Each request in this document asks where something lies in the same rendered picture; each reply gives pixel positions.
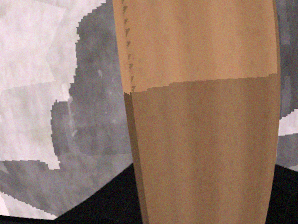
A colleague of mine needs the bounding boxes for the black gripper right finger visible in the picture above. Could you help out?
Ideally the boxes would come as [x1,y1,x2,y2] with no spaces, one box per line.
[266,164,298,224]

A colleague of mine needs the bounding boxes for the light brown wooden board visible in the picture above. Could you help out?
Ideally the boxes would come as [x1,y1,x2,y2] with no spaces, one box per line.
[112,0,281,224]

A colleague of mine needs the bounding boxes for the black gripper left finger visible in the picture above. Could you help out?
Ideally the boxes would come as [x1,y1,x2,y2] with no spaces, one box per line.
[0,163,142,224]

